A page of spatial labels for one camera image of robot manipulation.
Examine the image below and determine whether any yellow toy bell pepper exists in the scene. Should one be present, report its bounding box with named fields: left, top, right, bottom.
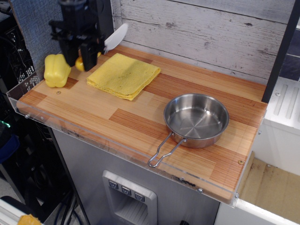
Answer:
left=44, top=54, right=71, bottom=88

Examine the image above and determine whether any grey toy fridge dispenser panel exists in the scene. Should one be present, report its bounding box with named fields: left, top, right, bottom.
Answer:
left=102, top=170, right=158, bottom=225

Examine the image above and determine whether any yellow handled white toy knife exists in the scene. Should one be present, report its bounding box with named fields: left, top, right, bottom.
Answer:
left=75, top=23, right=128, bottom=71

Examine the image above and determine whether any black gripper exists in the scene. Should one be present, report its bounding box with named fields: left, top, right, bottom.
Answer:
left=49, top=0, right=106, bottom=71

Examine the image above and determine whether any white toy sink unit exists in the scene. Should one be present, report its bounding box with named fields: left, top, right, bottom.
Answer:
left=215, top=77, right=300, bottom=225

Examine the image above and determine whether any blue object at left edge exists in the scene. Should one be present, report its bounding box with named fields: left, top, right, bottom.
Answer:
left=0, top=135, right=20, bottom=163

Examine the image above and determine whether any clear acrylic table guard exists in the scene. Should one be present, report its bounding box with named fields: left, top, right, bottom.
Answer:
left=6, top=25, right=240, bottom=209

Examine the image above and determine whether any blue fabric panel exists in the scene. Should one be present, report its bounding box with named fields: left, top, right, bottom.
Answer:
left=9, top=0, right=62, bottom=79

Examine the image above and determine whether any black vertical post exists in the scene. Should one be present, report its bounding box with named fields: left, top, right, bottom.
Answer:
left=261, top=0, right=300, bottom=103

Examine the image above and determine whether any black plastic crate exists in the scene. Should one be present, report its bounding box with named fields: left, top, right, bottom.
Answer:
left=0, top=13, right=35, bottom=86

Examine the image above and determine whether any yellow tape bit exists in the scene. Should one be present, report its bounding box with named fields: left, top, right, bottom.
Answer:
left=17, top=214, right=42, bottom=225

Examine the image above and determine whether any yellow folded cloth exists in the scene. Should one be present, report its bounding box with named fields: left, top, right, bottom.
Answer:
left=87, top=53, right=161, bottom=101

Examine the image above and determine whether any small steel pot with handle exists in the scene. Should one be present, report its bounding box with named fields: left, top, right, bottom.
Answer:
left=148, top=93, right=230, bottom=168

